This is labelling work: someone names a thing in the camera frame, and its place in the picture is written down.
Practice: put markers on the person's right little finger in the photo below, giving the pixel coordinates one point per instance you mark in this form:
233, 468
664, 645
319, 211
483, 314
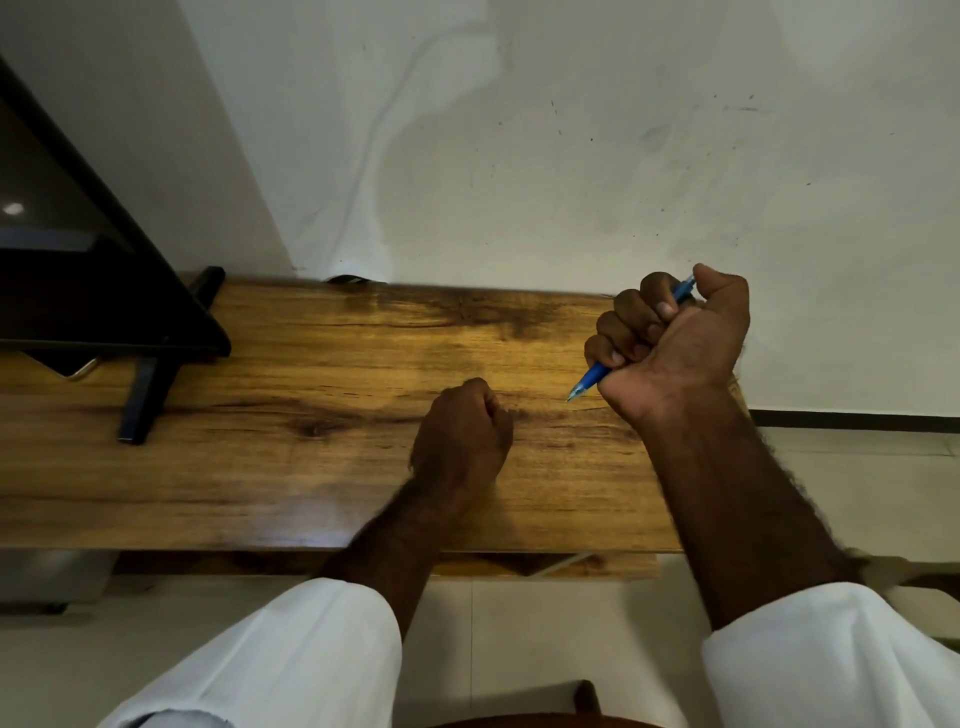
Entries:
600, 352

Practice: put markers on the person's right hand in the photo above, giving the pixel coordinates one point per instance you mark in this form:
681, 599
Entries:
690, 352

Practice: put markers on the black monitor stand foot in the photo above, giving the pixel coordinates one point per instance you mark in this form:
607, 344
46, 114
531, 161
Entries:
150, 390

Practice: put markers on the person's right forearm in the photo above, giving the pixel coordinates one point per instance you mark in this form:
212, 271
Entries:
739, 510

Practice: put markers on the white left shirt sleeve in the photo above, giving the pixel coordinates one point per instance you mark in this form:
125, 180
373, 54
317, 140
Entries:
292, 660

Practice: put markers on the person's right thumb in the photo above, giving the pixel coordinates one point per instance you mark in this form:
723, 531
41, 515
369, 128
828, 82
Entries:
721, 294

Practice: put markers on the person's right middle finger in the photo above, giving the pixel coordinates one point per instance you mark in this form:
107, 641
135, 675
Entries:
634, 313

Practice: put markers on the person's left forearm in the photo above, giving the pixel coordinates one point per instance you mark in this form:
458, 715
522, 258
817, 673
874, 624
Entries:
397, 547

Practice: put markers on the gold-edged phone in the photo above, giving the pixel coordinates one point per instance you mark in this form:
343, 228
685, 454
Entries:
75, 369

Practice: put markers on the white shirt sleeve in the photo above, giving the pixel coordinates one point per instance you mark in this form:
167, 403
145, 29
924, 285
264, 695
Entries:
832, 660
292, 660

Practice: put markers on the person's left fingers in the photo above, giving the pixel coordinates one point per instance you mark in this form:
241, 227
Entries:
491, 409

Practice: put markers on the grey box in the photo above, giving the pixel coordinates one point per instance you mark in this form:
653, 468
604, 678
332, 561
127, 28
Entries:
52, 577

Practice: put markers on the white right shirt sleeve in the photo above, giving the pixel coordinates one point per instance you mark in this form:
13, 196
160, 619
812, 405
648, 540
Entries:
832, 660

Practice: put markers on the black monitor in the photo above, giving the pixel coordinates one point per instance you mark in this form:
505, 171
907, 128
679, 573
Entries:
82, 277

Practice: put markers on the person's left hand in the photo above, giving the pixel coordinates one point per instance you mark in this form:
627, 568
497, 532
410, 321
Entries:
457, 442

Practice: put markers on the blue pen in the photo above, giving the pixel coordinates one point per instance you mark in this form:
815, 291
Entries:
586, 381

